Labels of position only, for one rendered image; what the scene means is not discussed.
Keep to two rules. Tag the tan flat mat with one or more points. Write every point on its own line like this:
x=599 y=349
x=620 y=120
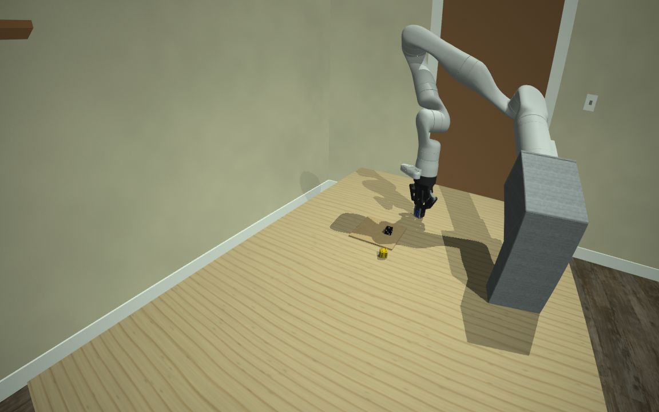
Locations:
x=372 y=230

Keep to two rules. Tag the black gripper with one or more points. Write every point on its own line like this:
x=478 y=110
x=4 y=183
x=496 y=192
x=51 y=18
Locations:
x=421 y=192

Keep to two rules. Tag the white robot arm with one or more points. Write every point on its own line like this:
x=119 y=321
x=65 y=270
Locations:
x=527 y=108

